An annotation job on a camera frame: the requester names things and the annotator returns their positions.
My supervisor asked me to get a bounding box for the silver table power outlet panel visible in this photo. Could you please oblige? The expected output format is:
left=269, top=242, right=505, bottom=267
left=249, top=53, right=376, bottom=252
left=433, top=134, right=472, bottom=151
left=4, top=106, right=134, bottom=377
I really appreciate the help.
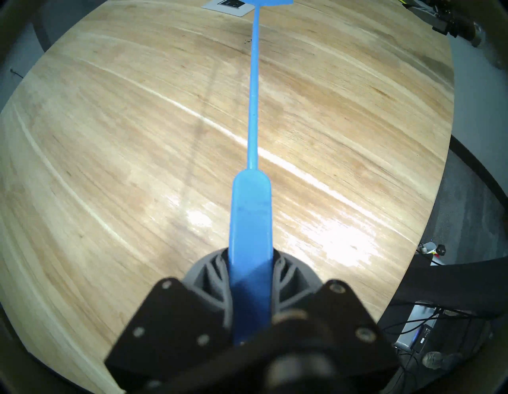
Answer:
left=201, top=0, right=254, bottom=16

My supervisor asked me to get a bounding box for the blue plastic fly swatter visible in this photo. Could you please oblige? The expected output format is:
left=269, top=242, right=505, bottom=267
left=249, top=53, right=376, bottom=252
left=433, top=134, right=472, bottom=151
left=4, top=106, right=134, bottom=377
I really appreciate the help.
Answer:
left=228, top=0, right=294, bottom=346

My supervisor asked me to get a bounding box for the black power brick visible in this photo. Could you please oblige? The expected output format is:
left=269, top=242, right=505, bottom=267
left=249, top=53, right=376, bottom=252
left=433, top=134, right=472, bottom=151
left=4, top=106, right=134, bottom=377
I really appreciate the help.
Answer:
left=411, top=324, right=435, bottom=352

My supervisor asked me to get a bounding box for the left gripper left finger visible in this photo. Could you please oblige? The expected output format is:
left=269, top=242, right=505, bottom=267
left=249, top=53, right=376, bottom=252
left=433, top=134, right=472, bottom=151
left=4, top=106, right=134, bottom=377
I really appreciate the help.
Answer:
left=105, top=248, right=235, bottom=380

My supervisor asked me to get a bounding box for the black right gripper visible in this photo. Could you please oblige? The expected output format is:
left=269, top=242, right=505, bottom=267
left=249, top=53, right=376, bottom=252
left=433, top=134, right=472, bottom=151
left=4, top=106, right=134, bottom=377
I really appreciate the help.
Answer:
left=431, top=0, right=484, bottom=48

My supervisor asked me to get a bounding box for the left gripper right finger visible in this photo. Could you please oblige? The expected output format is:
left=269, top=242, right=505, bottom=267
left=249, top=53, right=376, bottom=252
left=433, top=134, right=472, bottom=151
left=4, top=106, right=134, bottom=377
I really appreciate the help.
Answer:
left=272, top=252, right=398, bottom=359

